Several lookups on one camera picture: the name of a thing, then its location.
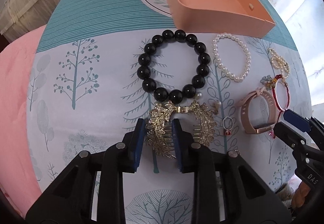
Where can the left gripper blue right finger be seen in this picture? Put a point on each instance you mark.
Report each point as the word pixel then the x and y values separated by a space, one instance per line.
pixel 182 145

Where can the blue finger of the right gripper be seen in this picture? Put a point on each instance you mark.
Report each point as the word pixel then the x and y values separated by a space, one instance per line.
pixel 289 136
pixel 296 120

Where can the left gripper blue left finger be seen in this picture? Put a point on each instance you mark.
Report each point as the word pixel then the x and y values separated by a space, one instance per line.
pixel 133 141

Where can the gold rhinestone leaf hair comb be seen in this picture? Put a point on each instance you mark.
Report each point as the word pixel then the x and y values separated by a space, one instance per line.
pixel 159 133

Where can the pink jewelry box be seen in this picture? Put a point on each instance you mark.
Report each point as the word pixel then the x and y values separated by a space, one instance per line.
pixel 241 17

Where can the pearl drop earring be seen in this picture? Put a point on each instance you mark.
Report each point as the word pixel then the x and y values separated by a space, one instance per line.
pixel 214 104

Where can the blue flower brooch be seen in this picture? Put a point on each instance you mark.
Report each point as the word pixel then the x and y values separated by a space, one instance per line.
pixel 267 81

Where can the tree patterned bed sheet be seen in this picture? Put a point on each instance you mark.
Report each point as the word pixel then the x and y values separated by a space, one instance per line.
pixel 84 95

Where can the pink blanket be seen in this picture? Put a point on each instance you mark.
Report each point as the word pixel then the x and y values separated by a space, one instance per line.
pixel 18 180

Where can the silver ring red charm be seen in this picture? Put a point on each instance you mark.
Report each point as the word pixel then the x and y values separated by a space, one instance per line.
pixel 227 124

